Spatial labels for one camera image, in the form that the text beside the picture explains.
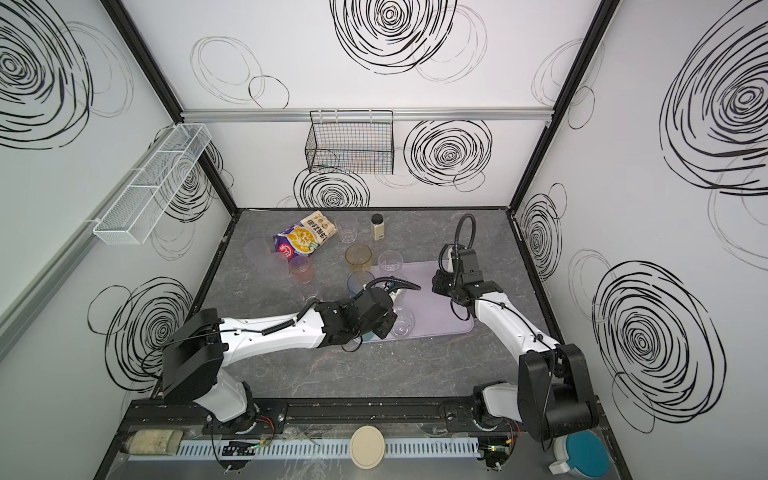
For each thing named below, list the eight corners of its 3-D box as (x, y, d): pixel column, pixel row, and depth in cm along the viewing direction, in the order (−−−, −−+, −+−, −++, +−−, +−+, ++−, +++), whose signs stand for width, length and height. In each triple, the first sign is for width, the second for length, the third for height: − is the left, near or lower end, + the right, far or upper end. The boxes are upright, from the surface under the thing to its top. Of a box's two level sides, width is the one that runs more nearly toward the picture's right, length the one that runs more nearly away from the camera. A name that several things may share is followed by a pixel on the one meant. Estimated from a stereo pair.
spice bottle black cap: (374, 240, 112) (373, 224, 105) (372, 230, 115) (371, 214, 108) (384, 239, 112) (384, 222, 105) (382, 229, 116) (382, 212, 108)
